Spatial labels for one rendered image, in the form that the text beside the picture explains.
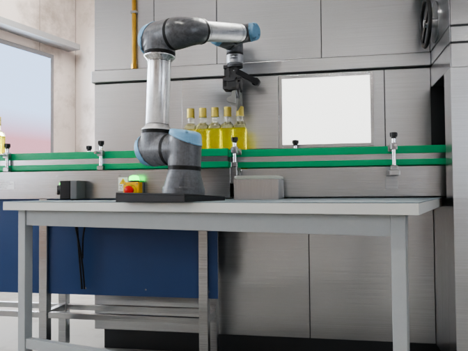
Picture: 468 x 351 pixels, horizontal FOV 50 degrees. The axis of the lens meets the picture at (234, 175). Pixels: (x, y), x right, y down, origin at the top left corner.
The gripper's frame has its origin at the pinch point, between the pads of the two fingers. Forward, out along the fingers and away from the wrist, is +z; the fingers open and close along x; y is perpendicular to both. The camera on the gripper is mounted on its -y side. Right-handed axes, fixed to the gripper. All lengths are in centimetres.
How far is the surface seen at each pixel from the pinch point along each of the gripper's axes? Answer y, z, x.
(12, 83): 263, -72, -228
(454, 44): -85, -17, 24
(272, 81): -13.7, -14.6, -11.9
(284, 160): -20.0, 23.8, 3.9
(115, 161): 54, 23, 12
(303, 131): -28.0, 9.7, -12.1
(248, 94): -2.5, -8.8, -12.2
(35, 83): 255, -78, -257
